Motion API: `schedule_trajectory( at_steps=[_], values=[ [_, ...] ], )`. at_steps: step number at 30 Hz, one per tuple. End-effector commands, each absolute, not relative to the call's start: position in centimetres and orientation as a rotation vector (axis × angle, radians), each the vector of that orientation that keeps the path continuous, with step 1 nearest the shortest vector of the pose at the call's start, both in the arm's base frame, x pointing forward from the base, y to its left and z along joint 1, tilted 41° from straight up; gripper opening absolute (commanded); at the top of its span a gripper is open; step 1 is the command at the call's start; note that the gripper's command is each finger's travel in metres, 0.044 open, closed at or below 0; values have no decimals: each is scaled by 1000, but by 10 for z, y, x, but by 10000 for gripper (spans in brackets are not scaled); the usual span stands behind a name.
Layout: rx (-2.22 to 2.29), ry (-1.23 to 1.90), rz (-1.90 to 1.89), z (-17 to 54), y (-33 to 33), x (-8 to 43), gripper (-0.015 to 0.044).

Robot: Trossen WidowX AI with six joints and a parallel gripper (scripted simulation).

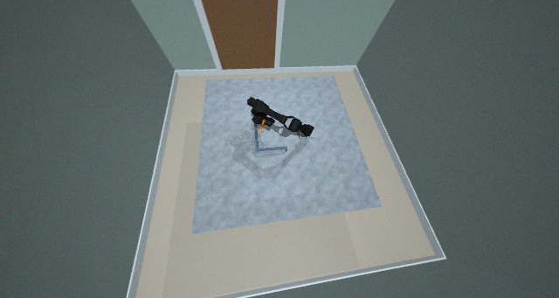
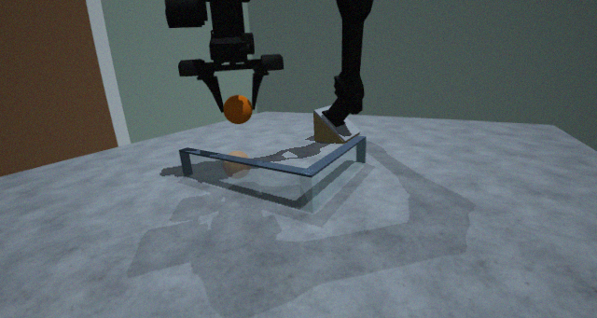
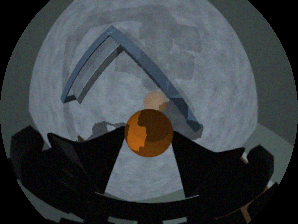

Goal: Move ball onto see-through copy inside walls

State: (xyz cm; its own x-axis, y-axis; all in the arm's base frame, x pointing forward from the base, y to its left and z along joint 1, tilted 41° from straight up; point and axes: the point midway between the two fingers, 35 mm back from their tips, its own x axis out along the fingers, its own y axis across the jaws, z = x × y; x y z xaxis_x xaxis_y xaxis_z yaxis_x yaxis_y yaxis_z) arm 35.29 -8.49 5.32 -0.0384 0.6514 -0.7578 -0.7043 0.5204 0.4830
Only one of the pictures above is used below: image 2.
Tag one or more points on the clear low l-shaped wall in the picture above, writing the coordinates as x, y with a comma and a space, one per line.
299, 192

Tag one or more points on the orange-brown ball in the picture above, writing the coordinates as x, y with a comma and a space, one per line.
237, 109

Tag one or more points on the translucent orange ball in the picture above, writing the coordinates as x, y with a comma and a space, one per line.
238, 154

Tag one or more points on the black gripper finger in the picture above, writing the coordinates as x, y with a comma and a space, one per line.
257, 77
211, 82

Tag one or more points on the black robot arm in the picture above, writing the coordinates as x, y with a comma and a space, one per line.
232, 48

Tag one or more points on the dark grey wall top rail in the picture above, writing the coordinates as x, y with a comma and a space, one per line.
309, 172

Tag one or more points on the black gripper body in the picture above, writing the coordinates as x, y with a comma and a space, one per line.
204, 69

